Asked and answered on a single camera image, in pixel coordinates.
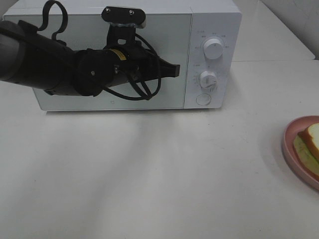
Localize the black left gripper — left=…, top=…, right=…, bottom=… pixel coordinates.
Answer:
left=103, top=41, right=180, bottom=87

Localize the white microwave door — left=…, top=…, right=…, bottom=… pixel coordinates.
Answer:
left=3, top=13, right=193, bottom=112

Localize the white timer knob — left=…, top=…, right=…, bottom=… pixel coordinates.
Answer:
left=199, top=71, right=217, bottom=89

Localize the round door release button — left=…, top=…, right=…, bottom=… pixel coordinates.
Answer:
left=196, top=94, right=211, bottom=106

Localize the pink round plate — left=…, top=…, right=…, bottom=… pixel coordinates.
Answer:
left=282, top=116, right=319, bottom=192

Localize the white bread sandwich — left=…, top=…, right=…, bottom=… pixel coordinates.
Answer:
left=293, top=123, right=319, bottom=182

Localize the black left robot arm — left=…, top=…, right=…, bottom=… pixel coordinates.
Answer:
left=0, top=20, right=180, bottom=101

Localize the white microwave oven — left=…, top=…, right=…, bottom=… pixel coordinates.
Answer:
left=0, top=0, right=242, bottom=109

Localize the upper white power knob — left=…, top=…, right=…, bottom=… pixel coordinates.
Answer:
left=203, top=36, right=224, bottom=60

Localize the white adjacent table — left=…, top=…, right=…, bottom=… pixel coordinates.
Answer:
left=232, top=0, right=315, bottom=62

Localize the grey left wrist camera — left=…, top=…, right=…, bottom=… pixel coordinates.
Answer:
left=101, top=6, right=146, bottom=46

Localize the black left camera cable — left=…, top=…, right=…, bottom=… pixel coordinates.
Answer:
left=37, top=0, right=162, bottom=102

